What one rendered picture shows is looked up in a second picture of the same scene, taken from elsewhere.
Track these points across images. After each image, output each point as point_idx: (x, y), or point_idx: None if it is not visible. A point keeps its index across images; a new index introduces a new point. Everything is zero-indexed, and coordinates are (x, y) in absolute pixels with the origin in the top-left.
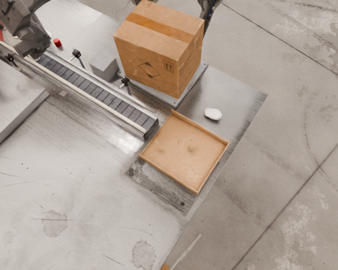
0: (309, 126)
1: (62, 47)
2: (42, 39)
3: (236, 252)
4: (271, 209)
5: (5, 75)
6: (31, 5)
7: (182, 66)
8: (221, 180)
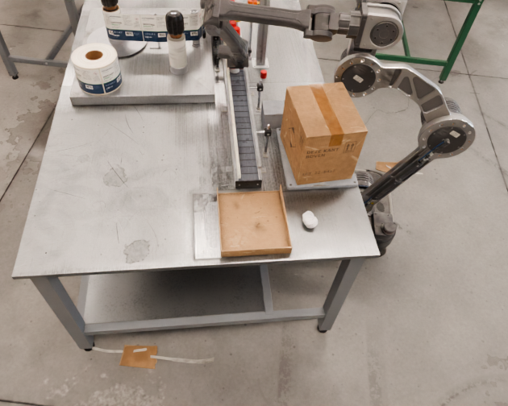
0: (460, 403)
1: (263, 80)
2: (236, 52)
3: None
4: None
5: (201, 65)
6: (223, 14)
7: (313, 151)
8: (292, 342)
